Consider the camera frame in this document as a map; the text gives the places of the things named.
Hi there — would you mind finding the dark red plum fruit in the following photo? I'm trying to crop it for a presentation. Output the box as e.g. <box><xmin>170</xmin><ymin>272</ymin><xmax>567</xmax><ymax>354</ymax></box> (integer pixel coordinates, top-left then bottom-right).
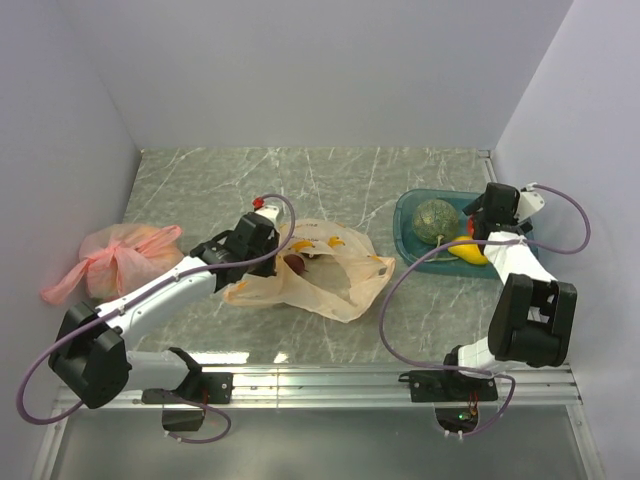
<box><xmin>283</xmin><ymin>254</ymin><xmax>306</xmax><ymax>275</ymax></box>

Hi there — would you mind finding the yellow mango fruit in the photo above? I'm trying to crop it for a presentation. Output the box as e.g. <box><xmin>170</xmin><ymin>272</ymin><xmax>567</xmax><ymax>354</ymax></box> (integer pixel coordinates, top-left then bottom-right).
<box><xmin>447</xmin><ymin>236</ymin><xmax>489</xmax><ymax>266</ymax></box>

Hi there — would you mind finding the green netted melon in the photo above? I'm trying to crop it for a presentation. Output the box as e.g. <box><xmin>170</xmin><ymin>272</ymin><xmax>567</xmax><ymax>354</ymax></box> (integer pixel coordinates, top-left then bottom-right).
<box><xmin>412</xmin><ymin>199</ymin><xmax>459</xmax><ymax>247</ymax></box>

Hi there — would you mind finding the orange plastic bag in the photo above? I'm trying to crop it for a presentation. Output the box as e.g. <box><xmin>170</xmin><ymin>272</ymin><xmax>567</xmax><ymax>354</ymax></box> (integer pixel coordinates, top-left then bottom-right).
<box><xmin>223</xmin><ymin>219</ymin><xmax>396</xmax><ymax>323</ymax></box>

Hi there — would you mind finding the red apple fruit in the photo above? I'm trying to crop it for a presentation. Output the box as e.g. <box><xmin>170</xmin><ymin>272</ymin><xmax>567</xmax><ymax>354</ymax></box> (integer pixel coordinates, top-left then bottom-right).
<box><xmin>467</xmin><ymin>215</ymin><xmax>475</xmax><ymax>237</ymax></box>

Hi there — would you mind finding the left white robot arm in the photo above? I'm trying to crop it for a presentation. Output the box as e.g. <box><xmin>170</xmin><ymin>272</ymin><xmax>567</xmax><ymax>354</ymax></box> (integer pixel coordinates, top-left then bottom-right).
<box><xmin>48</xmin><ymin>206</ymin><xmax>282</xmax><ymax>409</ymax></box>

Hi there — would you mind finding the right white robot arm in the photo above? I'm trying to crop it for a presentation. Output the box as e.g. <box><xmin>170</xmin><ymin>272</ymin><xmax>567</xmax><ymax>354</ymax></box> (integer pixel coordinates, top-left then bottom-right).
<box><xmin>444</xmin><ymin>182</ymin><xmax>577</xmax><ymax>378</ymax></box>

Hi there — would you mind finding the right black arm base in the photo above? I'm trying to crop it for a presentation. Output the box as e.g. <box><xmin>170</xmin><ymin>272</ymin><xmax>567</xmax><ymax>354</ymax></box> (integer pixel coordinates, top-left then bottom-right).
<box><xmin>398</xmin><ymin>368</ymin><xmax>501</xmax><ymax>434</ymax></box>

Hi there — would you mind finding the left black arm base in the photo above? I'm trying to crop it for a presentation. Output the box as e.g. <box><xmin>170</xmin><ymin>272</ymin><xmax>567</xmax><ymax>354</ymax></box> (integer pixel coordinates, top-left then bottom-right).
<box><xmin>141</xmin><ymin>372</ymin><xmax>233</xmax><ymax>433</ymax></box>

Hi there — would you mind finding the pink plastic bag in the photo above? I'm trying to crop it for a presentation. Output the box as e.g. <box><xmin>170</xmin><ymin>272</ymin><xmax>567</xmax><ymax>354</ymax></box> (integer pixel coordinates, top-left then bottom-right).
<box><xmin>40</xmin><ymin>224</ymin><xmax>184</xmax><ymax>305</ymax></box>

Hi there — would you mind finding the teal plastic tray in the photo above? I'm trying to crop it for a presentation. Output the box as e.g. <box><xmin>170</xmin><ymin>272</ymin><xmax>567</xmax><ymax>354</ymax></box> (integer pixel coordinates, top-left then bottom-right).
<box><xmin>392</xmin><ymin>188</ymin><xmax>541</xmax><ymax>279</ymax></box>

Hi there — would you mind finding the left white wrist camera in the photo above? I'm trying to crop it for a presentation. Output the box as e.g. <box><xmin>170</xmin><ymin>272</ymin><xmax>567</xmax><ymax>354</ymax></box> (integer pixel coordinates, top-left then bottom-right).
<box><xmin>252</xmin><ymin>197</ymin><xmax>283</xmax><ymax>226</ymax></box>

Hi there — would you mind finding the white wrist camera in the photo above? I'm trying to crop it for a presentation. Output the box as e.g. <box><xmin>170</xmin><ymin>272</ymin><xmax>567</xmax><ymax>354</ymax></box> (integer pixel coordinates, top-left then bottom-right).
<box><xmin>515</xmin><ymin>183</ymin><xmax>546</xmax><ymax>223</ymax></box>
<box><xmin>252</xmin><ymin>197</ymin><xmax>283</xmax><ymax>226</ymax></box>

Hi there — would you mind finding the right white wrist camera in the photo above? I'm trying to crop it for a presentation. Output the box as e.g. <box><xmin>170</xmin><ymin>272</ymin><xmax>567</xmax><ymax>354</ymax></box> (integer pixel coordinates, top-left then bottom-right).
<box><xmin>515</xmin><ymin>183</ymin><xmax>546</xmax><ymax>223</ymax></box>

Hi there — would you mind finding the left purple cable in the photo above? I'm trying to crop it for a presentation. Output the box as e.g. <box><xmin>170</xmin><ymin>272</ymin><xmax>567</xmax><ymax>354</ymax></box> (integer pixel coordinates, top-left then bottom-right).
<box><xmin>15</xmin><ymin>193</ymin><xmax>296</xmax><ymax>444</ymax></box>

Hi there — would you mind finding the aluminium mounting rail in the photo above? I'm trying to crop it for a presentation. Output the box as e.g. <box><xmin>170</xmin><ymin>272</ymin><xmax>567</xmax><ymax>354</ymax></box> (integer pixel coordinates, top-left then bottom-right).
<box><xmin>54</xmin><ymin>363</ymin><xmax>584</xmax><ymax>411</ymax></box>

